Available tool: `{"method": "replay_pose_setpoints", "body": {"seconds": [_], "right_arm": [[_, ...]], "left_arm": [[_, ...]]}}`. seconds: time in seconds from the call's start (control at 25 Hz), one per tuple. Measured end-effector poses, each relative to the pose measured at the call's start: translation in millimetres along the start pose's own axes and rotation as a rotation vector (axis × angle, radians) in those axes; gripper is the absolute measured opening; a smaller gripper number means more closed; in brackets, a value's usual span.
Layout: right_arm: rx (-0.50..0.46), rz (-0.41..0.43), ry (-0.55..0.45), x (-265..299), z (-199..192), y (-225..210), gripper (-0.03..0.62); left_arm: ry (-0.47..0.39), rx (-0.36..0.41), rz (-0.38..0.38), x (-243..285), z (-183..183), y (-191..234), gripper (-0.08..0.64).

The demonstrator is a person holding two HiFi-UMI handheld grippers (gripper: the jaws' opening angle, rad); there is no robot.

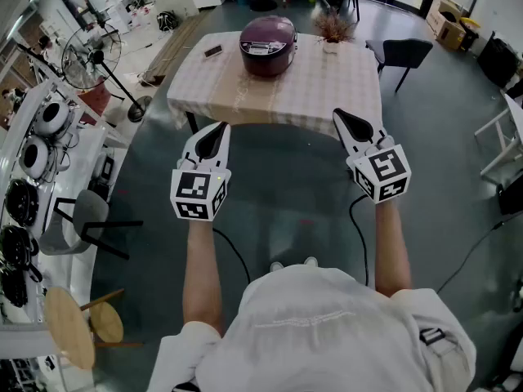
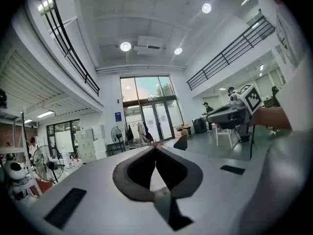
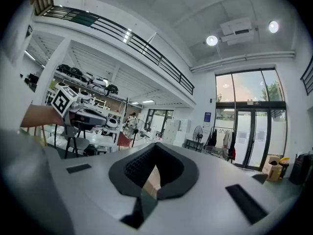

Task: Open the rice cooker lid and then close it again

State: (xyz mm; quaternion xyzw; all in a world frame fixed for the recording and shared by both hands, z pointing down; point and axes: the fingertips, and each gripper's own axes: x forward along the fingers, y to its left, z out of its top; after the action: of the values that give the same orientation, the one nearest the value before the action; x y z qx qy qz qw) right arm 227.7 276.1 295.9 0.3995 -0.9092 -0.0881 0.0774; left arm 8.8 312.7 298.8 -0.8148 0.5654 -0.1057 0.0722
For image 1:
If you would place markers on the black floor fan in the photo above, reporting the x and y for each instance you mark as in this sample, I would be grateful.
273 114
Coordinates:
92 55

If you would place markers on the red chair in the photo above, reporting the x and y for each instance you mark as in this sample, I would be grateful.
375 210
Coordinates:
95 96

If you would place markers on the person's white shirt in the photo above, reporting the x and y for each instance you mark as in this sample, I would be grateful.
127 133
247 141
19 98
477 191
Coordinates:
318 341

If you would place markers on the potted dry plant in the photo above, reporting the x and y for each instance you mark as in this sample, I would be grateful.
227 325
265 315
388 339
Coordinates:
333 29

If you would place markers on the white shelf counter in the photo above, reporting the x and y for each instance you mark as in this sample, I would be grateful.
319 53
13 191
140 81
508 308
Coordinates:
88 149

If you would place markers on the table with checked cloth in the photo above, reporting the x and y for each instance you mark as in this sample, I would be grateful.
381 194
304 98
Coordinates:
310 88

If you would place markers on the black bin with yellow lid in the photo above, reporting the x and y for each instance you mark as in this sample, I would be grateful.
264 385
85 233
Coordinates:
470 33

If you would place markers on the grey chair with black legs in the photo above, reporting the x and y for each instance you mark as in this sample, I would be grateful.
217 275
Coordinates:
88 210

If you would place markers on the purple rice cooker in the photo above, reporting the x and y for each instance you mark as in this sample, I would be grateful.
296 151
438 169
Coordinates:
267 45

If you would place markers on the white round appliance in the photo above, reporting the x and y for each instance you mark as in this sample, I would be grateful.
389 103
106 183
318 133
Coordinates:
34 157
54 117

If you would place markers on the person's right forearm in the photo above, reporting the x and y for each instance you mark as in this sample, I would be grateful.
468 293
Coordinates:
392 251

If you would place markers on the person's white shoe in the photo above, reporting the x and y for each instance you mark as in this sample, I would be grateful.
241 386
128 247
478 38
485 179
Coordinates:
276 266
311 261

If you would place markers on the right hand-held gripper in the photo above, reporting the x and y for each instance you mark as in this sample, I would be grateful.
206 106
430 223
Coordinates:
384 174

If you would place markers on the person's left white shoe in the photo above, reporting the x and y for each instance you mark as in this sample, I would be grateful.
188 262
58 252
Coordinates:
276 266

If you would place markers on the large round wooden stool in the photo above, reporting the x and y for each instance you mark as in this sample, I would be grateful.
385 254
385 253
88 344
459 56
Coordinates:
69 329

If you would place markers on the black box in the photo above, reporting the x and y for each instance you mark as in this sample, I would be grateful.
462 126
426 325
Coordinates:
512 194

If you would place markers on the black smartphone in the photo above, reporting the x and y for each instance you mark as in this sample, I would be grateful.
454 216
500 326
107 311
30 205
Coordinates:
213 51

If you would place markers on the large black bag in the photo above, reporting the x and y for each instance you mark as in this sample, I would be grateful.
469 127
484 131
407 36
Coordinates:
500 61

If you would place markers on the person's left forearm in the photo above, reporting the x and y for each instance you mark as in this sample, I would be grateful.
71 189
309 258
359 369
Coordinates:
202 276

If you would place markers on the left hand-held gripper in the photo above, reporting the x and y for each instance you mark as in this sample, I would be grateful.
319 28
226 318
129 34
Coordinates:
194 194

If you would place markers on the small round wooden stool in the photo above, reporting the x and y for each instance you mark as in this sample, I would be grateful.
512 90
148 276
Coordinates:
106 323

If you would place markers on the person's right white shoe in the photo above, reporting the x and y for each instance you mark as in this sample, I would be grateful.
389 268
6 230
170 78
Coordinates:
311 261

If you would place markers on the black round appliance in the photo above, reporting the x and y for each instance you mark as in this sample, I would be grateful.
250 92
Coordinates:
21 202
13 286
16 245

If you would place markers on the white chair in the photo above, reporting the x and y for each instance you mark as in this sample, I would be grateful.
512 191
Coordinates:
504 137

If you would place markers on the open cardboard box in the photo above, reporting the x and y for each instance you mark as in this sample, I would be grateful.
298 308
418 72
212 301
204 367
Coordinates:
445 29

